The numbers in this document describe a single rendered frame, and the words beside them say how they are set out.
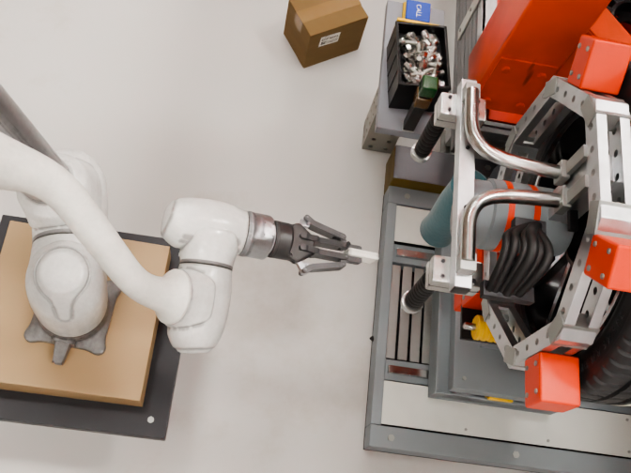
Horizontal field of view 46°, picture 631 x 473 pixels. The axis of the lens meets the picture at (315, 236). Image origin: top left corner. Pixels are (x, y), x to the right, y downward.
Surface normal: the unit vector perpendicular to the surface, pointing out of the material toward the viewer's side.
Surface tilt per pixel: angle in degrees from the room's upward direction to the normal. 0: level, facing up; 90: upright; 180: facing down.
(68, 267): 7
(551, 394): 0
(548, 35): 90
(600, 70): 45
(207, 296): 35
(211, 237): 22
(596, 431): 0
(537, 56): 90
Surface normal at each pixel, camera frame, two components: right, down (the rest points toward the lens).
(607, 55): 0.03, 0.37
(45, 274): 0.27, -0.29
